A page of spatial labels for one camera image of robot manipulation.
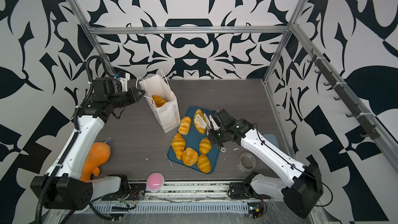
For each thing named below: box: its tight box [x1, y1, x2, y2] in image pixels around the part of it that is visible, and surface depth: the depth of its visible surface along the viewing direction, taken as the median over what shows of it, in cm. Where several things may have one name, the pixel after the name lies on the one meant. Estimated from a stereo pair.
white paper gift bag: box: [138, 69, 181, 134], surface depth 86 cm
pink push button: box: [146, 172, 165, 193], surface depth 77 cm
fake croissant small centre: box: [199, 137, 212, 155], surface depth 87 cm
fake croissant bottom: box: [196, 154, 211, 174], surface depth 81 cm
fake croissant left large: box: [171, 132, 187, 161], surface depth 87 cm
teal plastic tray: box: [167, 105, 220, 175], surface depth 86 cm
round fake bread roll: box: [181, 147, 199, 166], surface depth 83 cm
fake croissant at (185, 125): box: [178, 116, 192, 136], surface depth 94 cm
